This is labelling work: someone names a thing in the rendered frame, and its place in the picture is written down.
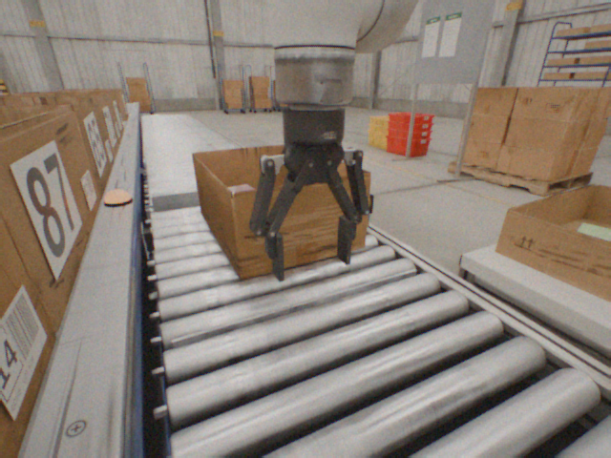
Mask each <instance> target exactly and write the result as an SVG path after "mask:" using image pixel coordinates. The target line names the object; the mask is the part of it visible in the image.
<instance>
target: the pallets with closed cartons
mask: <svg viewBox="0 0 611 458"><path fill-rule="evenodd" d="M610 113H611V88H591V87H478V90H477V95H476V99H475V104H474V111H473V116H472V121H471V126H470V130H469V134H468V139H467V144H466V148H465V153H464V157H463V161H462V166H461V171H460V174H462V173H468V174H472V175H473V177H475V179H478V180H486V182H488V183H492V184H494V183H497V184H498V185H499V186H504V187H509V186H513V185H517V186H521V187H525V188H529V192H531V193H530V194H532V195H536V196H540V197H547V196H551V195H553V194H556V193H560V192H563V191H567V190H570V189H574V188H577V187H580V186H583V185H587V184H589V183H590V181H591V179H592V176H593V174H594V172H589V171H590V169H591V166H592V164H593V161H594V158H595V156H596V153H597V151H598V149H599V146H600V143H601V141H602V139H603V136H604V134H605V131H606V128H607V123H608V119H606V118H608V117H609V116H610ZM466 117H467V114H466V115H465V120H464V125H463V130H462V135H461V139H460V144H459V149H458V154H457V159H456V160H455V161H450V163H449V168H448V173H452V174H455V169H456V164H457V160H458V155H459V151H460V146H461V141H462V136H463V132H464V127H465V122H466ZM464 163H467V164H464ZM490 168H491V169H494V170H492V171H485V170H484V169H490ZM498 173H499V174H498ZM519 177H520V178H519ZM573 179H574V181H572V180H573ZM550 184H553V186H552V187H549V185H550Z"/></svg>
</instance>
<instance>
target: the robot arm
mask: <svg viewBox="0 0 611 458"><path fill-rule="evenodd" d="M418 2H419V0H265V6H266V14H267V19H268V23H269V26H270V29H271V32H272V37H273V44H274V55H273V57H274V62H275V83H276V99H277V101H278V102H279V103H282V104H287V108H284V109H283V133H284V148H283V151H282V153H281V154H280V155H278V156H266V155H261V156H260V157H259V163H260V171H261V175H260V179H259V184H258V188H257V193H256V196H255V201H254V205H253V210H252V214H251V219H250V222H249V228H250V229H251V231H252V232H253V233H254V235H255V236H257V237H259V236H264V250H265V253H266V254H267V255H268V257H269V258H270V259H272V272H273V274H274V275H275V277H276V278H277V280H278V281H284V243H283V236H282V235H281V234H280V233H279V230H280V228H281V226H282V224H283V222H284V219H285V217H286V215H287V213H288V211H289V209H290V207H291V205H292V204H293V202H294V200H295V198H296V197H297V195H298V194H299V193H300V192H301V191H302V189H303V187H304V185H305V186H308V185H312V184H315V183H322V184H323V183H326V184H327V185H328V187H329V189H330V191H331V193H332V194H333V195H334V197H335V199H336V201H337V203H338V205H339V206H340V208H341V210H342V212H343V214H344V216H345V217H344V216H340V217H339V221H338V240H337V258H338V259H339V260H341V261H342V262H343V263H344V264H345V265H349V264H350V260H351V246H352V241H353V240H355V238H356V227H357V224H359V223H361V222H362V218H361V217H362V216H368V215H369V212H370V210H369V201H368V195H367V190H366V184H365V180H364V174H363V169H362V165H363V156H364V152H363V151H362V150H359V149H356V148H353V147H349V148H347V149H344V148H343V145H342V141H343V138H344V135H345V116H346V109H343V108H341V104H348V103H349V102H350V101H351V100H352V88H353V72H354V62H355V54H356V53H373V52H379V51H381V50H383V49H385V48H387V47H388V46H390V45H391V44H392V43H393V42H394V41H395V40H397V38H398V37H399V36H400V35H401V34H402V32H403V31H404V29H405V27H406V26H407V24H408V22H409V21H410V19H411V15H412V13H413V11H414V9H415V7H416V5H417V4H418ZM342 161H344V163H345V164H346V170H347V175H348V183H349V188H350V191H351V196H352V201H353V203H352V201H351V199H350V197H349V195H348V192H347V191H346V189H345V187H344V185H343V181H342V179H341V177H340V175H339V173H338V171H337V168H338V167H339V165H340V164H341V162H342ZM282 165H284V166H285V168H286V169H287V171H288V172H287V174H286V176H285V178H284V185H283V187H282V189H281V191H280V193H279V194H278V197H277V199H276V201H275V203H274V205H273V207H272V209H271V211H270V213H269V215H268V216H267V214H268V210H269V205H270V201H271V198H272V194H273V190H274V185H275V181H276V174H278V173H279V171H280V167H281V166H282ZM294 180H295V181H294Z"/></svg>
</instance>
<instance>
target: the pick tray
mask: <svg viewBox="0 0 611 458"><path fill-rule="evenodd" d="M595 187H596V188H595ZM583 223H586V224H591V225H595V226H599V227H603V228H608V229H611V187H610V186H605V185H600V184H599V185H596V184H592V185H588V186H585V187H581V188H578V189H575V190H571V191H567V192H564V193H560V194H557V195H553V196H550V197H547V198H541V199H538V200H534V201H531V202H527V203H524V204H521V205H518V206H515V207H512V208H509V209H508V211H507V213H506V216H505V219H504V222H503V225H502V229H501V232H500V236H499V239H498V242H497V246H496V249H495V252H496V253H498V254H500V255H502V256H504V257H506V258H509V259H511V260H515V261H517V262H519V263H521V264H524V265H526V266H528V267H530V268H533V269H535V270H537V271H539V272H541V273H543V274H545V275H548V276H550V277H552V278H554V279H557V280H559V281H563V282H565V283H567V284H569V285H572V286H574V287H576V288H577V289H580V290H582V291H584V292H587V293H589V294H591V295H593V296H596V297H598V298H600V299H602V300H605V301H607V302H611V241H608V240H605V239H600V238H597V237H594V236H590V235H587V234H584V233H582V232H579V231H578V230H579V228H580V227H581V225H582V224H583Z"/></svg>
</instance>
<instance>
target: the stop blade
mask: <svg viewBox="0 0 611 458"><path fill-rule="evenodd" d="M414 276H416V270H415V269H413V270H411V271H407V272H404V273H400V274H397V275H394V276H390V277H387V278H383V279H381V280H377V281H371V282H368V283H365V284H361V285H358V286H354V287H351V288H348V289H345V290H342V291H338V292H335V293H331V294H328V295H324V296H322V297H318V298H315V299H312V300H308V301H305V302H299V303H295V304H292V305H289V306H286V307H283V308H279V309H276V310H272V311H269V312H265V313H262V314H260V315H256V316H253V317H249V318H246V319H242V320H239V321H235V322H232V323H227V324H224V325H220V326H217V327H213V328H210V329H207V330H203V331H201V332H197V333H194V334H190V335H187V336H183V337H180V338H177V339H174V340H172V345H173V348H177V347H180V346H184V345H187V344H192V343H195V342H198V341H202V340H205V339H208V338H212V337H215V336H218V335H221V334H224V333H227V332H231V331H234V330H237V329H240V328H244V327H247V326H249V325H253V324H256V323H262V322H265V321H268V320H272V319H275V318H278V317H281V316H284V315H287V314H291V313H294V312H297V311H300V310H304V309H307V308H309V307H313V306H316V305H319V304H323V303H326V302H332V301H335V300H338V299H342V298H344V297H347V296H351V295H354V294H357V293H361V292H364V291H367V290H370V289H373V288H376V287H379V286H383V285H386V284H389V283H393V282H396V281H401V280H404V279H407V278H411V277H414Z"/></svg>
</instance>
